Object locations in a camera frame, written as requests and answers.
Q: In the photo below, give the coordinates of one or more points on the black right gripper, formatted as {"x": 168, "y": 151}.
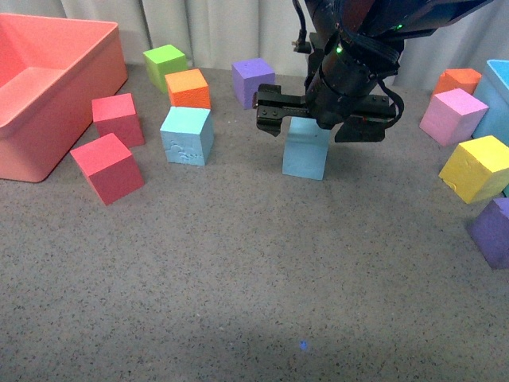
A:
{"x": 339, "y": 89}

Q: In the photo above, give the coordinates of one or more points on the smooth light blue foam cube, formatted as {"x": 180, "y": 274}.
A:
{"x": 306, "y": 149}

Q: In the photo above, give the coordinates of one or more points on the scuffed light blue foam cube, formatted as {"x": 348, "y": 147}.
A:
{"x": 187, "y": 135}

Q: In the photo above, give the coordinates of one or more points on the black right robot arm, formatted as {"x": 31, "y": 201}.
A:
{"x": 353, "y": 46}

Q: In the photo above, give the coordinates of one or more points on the purple foam cube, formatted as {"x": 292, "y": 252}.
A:
{"x": 489, "y": 231}
{"x": 247, "y": 75}

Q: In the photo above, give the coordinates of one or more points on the orange foam cube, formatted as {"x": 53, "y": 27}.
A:
{"x": 188, "y": 89}
{"x": 466, "y": 79}

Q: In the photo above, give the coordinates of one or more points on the white pleated curtain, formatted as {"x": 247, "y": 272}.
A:
{"x": 214, "y": 34}

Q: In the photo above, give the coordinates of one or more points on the pink foam cube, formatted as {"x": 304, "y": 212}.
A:
{"x": 452, "y": 116}

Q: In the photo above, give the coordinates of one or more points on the green foam cube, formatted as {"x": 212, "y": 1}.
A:
{"x": 161, "y": 61}

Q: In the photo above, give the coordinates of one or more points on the yellow foam cube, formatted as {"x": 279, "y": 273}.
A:
{"x": 477, "y": 169}

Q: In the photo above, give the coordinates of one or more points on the light blue plastic bin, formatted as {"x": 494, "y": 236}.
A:
{"x": 493, "y": 91}

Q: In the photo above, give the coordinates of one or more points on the dark red foam cube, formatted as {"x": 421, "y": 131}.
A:
{"x": 117, "y": 115}

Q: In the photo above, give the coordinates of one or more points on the bright red foam cube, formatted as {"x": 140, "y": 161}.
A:
{"x": 109, "y": 167}

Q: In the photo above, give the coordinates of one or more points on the salmon pink plastic bin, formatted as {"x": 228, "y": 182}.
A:
{"x": 51, "y": 70}

